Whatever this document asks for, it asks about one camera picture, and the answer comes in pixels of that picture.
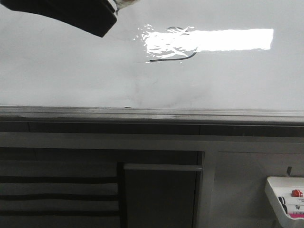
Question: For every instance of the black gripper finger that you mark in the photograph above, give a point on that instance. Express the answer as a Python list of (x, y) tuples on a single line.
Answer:
[(93, 16)]

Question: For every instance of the white whiteboard marker pen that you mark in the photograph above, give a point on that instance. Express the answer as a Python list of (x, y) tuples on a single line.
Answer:
[(121, 4)]

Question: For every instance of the grey slatted shelf unit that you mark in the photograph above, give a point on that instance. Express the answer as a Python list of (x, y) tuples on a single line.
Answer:
[(35, 194)]

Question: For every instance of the dark grey cabinet panel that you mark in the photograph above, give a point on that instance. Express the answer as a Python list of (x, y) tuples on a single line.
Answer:
[(161, 199)]

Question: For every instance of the white plastic storage tray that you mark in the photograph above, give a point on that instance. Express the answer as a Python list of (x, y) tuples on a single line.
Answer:
[(282, 187)]

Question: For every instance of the black capped marker in tray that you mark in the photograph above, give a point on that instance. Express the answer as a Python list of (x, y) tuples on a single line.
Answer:
[(282, 201)]

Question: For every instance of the pink eraser in tray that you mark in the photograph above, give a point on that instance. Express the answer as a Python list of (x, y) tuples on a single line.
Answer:
[(294, 215)]

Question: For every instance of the white whiteboard with grey frame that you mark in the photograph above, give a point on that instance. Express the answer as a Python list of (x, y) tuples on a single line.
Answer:
[(195, 61)]

